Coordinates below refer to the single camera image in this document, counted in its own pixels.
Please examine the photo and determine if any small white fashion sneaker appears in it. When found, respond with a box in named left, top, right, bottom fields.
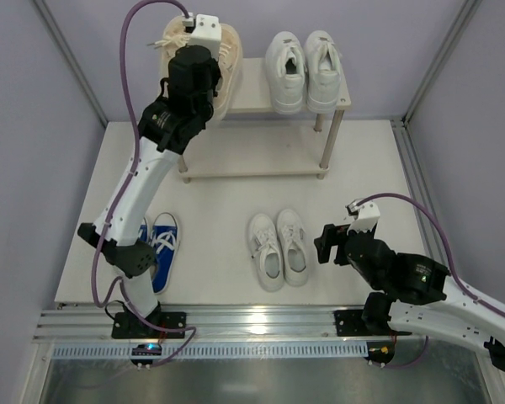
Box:
left=247, top=214, right=284, bottom=292
left=276, top=209, right=308, bottom=287

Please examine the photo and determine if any beige canvas sneaker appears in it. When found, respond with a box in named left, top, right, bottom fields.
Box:
left=148, top=16, right=190, bottom=80
left=210, top=24, right=243, bottom=122

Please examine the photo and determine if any large white sneaker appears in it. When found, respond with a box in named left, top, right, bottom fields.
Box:
left=304, top=30, right=342, bottom=114
left=264, top=31, right=306, bottom=115

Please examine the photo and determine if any blue canvas sneaker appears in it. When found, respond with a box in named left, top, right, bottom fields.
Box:
left=150, top=212, right=181, bottom=294
left=138, top=218, right=149, bottom=242

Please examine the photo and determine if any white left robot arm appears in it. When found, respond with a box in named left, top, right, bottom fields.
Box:
left=77, top=45, right=221, bottom=318

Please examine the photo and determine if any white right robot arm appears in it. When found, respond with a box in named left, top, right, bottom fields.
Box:
left=314, top=224, right=505, bottom=372

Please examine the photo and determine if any beige wooden shoe shelf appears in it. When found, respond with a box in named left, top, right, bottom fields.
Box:
left=178, top=58, right=352, bottom=183

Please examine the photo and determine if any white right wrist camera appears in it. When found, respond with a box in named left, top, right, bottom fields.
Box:
left=346, top=199, right=380, bottom=236

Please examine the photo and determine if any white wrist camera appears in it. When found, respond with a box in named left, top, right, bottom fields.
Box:
left=183, top=14, right=222, bottom=58
left=346, top=199, right=380, bottom=236

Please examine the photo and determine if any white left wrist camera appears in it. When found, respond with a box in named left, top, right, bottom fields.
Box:
left=183, top=14, right=222, bottom=58

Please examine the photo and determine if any right side aluminium rail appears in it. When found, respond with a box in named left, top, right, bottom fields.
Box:
left=391, top=120, right=450, bottom=268

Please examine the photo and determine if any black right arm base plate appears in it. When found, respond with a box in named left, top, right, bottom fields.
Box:
left=333, top=309, right=412, bottom=337

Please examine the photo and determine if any slotted grey cable duct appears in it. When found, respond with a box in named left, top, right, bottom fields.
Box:
left=50, top=340, right=391, bottom=361

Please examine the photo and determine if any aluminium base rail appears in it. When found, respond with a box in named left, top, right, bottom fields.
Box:
left=33, top=305, right=489, bottom=340

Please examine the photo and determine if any left aluminium frame post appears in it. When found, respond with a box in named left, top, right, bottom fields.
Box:
left=30, top=0, right=109, bottom=128

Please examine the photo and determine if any aluminium frame post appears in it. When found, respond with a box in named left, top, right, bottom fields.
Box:
left=30, top=0, right=109, bottom=128
left=401, top=0, right=482, bottom=126

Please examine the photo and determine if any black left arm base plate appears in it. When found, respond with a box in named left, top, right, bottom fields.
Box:
left=110, top=310, right=189, bottom=340

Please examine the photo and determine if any right aluminium frame post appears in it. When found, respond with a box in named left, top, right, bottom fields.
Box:
left=401, top=0, right=482, bottom=126

